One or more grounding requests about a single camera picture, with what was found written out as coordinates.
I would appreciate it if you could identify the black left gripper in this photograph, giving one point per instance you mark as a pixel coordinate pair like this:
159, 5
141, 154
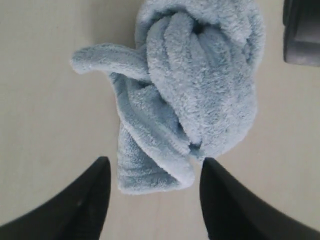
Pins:
301, 38

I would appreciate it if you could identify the light blue fluffy towel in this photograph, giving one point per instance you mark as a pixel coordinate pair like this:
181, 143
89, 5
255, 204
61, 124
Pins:
186, 90

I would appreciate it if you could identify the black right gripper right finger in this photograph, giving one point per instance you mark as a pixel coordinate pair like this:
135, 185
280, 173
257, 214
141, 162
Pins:
232, 212

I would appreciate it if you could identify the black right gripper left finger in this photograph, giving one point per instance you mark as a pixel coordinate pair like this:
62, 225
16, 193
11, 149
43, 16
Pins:
76, 213

